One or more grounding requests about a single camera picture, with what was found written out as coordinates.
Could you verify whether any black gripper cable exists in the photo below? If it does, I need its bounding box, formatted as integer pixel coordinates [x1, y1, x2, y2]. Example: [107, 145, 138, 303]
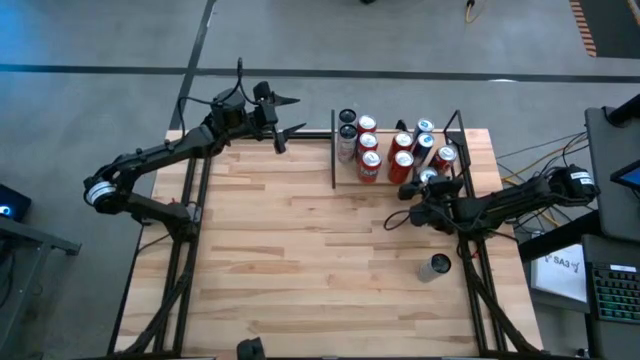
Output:
[177, 56, 261, 137]
[383, 208, 419, 232]

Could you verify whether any red soda can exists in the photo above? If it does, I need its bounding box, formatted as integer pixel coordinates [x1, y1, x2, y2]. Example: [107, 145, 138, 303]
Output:
[387, 131, 415, 162]
[387, 149, 416, 185]
[356, 131, 380, 154]

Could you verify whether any grey side table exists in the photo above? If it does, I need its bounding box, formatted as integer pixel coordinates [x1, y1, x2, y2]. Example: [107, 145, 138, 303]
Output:
[0, 214, 82, 341]

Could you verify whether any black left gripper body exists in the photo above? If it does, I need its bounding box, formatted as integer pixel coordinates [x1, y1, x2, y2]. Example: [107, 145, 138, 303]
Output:
[251, 103, 280, 130]

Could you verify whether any black device with blue light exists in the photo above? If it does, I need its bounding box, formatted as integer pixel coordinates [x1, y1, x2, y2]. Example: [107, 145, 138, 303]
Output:
[0, 182, 32, 222]

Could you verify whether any red Fanta strawberry can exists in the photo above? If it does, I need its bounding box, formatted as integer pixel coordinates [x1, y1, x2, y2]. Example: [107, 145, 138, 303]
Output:
[356, 149, 384, 184]
[356, 114, 378, 135]

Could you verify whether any black keyboard with blue keys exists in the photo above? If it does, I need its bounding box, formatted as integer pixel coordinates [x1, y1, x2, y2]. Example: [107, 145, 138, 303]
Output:
[591, 263, 640, 324]

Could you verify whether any bundle of coloured cables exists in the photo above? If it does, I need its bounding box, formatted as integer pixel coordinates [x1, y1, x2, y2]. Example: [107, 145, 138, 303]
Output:
[499, 132, 596, 226]

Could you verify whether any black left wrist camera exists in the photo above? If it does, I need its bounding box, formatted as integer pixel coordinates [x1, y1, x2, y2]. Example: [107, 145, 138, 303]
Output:
[252, 80, 273, 104]

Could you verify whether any black pole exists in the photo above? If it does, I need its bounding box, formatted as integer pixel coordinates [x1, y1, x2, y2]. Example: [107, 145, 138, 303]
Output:
[602, 93, 640, 127]

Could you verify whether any white paper sign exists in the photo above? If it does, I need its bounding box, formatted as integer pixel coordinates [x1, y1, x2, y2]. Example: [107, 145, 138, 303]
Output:
[530, 243, 589, 304]

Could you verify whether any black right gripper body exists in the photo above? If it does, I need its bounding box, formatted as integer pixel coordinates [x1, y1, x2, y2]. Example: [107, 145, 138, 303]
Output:
[409, 192, 469, 235]

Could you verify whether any orange striped floor mat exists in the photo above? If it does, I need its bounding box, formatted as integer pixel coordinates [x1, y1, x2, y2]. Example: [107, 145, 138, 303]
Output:
[569, 0, 640, 59]

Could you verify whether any computer desk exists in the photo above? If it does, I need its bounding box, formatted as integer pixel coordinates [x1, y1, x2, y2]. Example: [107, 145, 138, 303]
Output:
[582, 106, 640, 360]

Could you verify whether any red Coca-Cola can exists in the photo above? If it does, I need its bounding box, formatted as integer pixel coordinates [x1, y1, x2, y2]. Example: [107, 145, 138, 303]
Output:
[428, 144, 459, 175]

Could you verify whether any small black exterior camera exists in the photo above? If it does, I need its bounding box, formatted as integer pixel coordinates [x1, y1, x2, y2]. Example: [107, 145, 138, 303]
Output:
[235, 337, 266, 360]

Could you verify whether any computer monitor with blue screen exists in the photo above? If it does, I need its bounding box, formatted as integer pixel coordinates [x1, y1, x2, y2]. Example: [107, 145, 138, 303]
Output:
[610, 159, 640, 190]

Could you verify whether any black aluminium table frame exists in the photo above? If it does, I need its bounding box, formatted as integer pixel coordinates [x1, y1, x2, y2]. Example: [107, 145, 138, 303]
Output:
[112, 119, 539, 357]

